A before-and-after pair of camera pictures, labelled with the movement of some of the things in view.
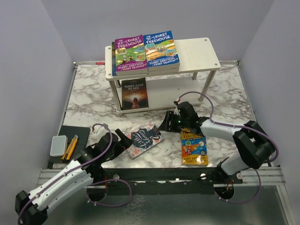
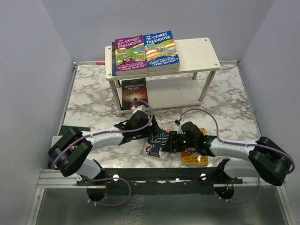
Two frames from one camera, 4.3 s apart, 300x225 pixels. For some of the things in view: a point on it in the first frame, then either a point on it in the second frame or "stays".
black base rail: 165,181 stays
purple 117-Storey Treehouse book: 131,56 stays
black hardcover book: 134,93 stays
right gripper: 170,116 to 174,136
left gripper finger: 125,141 to 154,130
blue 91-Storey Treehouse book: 161,51 stays
